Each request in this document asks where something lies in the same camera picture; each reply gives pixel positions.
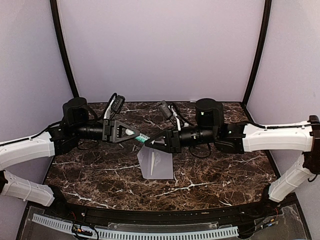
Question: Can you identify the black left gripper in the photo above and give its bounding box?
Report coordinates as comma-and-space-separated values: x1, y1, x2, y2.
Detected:
72, 118, 141, 144

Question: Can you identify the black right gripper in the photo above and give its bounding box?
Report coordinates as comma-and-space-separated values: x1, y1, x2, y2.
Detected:
144, 124, 217, 154

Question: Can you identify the cream lined letter paper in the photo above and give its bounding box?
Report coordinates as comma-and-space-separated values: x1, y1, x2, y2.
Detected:
150, 151, 156, 176

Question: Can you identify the white green glue stick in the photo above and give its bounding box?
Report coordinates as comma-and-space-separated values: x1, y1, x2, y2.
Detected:
134, 133, 150, 144

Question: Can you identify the grey paper envelope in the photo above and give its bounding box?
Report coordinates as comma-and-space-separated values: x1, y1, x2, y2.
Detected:
137, 145, 174, 180

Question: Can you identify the clear glue stick cap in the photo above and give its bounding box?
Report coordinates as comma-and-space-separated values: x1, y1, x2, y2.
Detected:
125, 128, 135, 136

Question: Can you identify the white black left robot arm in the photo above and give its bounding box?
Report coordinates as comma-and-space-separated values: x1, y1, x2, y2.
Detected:
0, 94, 140, 218

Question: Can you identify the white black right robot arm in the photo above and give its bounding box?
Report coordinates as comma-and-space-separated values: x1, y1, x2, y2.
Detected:
144, 98, 320, 217

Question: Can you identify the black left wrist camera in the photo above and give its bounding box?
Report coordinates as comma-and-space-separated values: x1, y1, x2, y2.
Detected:
102, 93, 126, 120

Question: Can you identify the black front frame rail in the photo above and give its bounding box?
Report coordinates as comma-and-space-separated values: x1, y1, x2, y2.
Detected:
44, 202, 282, 226

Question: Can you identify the white slotted cable duct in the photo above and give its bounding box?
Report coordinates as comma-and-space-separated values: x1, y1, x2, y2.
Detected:
32, 214, 239, 240

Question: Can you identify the black left corner post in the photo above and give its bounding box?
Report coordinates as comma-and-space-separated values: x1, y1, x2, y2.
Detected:
49, 0, 80, 98

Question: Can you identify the black corner post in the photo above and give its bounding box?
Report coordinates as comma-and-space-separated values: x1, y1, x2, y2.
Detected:
241, 0, 272, 108
49, 0, 80, 98

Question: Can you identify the black right corner post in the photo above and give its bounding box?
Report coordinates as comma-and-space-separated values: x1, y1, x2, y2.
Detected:
241, 0, 272, 108

